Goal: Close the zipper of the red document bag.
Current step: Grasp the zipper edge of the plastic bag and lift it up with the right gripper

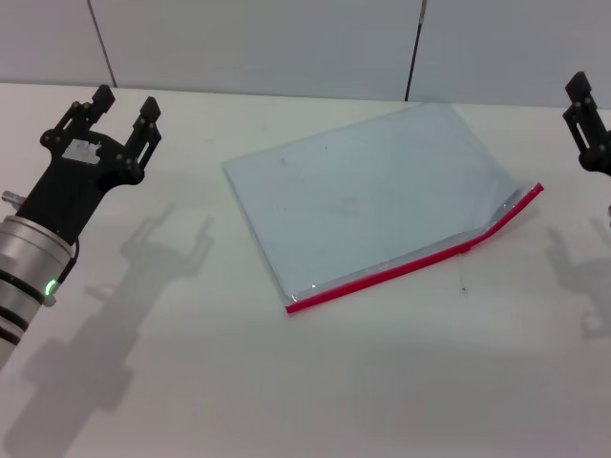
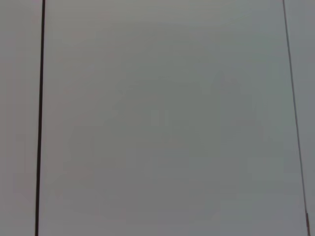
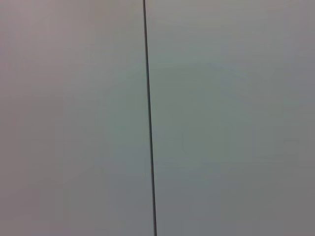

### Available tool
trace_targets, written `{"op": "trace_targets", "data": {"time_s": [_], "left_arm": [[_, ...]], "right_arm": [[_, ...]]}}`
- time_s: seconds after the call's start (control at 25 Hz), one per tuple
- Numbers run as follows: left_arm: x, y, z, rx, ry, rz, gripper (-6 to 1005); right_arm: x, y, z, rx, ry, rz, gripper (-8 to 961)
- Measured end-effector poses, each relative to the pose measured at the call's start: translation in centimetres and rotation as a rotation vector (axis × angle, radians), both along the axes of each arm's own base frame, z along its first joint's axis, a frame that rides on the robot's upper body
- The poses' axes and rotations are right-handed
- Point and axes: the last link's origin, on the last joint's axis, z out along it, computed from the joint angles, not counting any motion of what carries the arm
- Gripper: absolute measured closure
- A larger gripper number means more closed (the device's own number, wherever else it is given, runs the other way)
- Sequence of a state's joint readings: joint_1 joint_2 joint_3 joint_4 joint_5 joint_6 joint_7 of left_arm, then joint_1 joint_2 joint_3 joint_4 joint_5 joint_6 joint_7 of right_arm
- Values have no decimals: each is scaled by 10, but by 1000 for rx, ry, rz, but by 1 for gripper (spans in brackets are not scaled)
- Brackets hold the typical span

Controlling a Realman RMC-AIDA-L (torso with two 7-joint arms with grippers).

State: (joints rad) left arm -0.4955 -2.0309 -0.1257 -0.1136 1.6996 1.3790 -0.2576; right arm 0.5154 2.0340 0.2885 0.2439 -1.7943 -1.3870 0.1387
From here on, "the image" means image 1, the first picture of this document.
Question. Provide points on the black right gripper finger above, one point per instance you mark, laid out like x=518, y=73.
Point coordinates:
x=587, y=129

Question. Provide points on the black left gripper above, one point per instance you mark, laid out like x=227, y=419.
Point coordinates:
x=71, y=186

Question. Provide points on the clear document bag red zipper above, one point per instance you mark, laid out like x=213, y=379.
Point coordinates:
x=363, y=200

